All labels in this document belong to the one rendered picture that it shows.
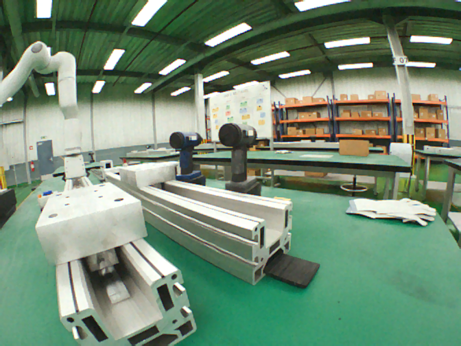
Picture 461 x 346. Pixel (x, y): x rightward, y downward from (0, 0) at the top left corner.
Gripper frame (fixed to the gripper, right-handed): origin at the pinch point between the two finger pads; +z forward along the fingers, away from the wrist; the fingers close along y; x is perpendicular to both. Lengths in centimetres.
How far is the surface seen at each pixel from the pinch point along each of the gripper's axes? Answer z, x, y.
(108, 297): -1, 81, 1
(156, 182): -6, 54, -19
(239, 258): 0, 84, -15
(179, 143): -15, 44, -33
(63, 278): -5, 82, 4
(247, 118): -53, -114, -278
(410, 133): -31, 209, -568
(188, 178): -3, 43, -36
